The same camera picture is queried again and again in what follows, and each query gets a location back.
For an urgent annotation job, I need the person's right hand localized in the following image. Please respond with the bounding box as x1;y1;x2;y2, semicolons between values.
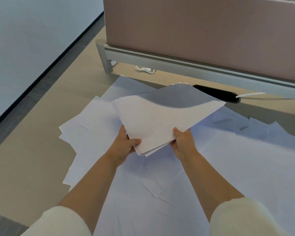
169;127;199;162

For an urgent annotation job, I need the person's left hand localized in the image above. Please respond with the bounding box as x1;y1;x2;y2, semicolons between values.
108;125;142;167

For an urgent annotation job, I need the stack of white paper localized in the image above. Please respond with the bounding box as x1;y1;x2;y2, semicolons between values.
112;82;226;157

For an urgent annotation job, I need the person's right forearm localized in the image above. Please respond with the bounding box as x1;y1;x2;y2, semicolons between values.
180;153;288;236

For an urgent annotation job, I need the person's left forearm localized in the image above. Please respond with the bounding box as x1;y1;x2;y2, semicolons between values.
19;155;118;236

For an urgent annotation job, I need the spread pile of white sheets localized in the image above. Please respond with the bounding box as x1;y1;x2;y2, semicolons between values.
59;75;295;236

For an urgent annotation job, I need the white paper strip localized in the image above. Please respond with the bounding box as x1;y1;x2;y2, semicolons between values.
236;92;266;99

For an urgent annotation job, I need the pink desk divider panel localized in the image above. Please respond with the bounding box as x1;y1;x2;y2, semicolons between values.
103;0;295;84

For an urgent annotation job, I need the black oval cable grommet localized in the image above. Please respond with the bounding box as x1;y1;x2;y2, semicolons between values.
193;84;241;103

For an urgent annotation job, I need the grey metal divider frame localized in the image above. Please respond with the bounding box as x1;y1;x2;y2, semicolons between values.
96;39;295;101

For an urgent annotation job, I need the white coiled cable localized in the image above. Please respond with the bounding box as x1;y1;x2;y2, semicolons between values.
135;65;156;74

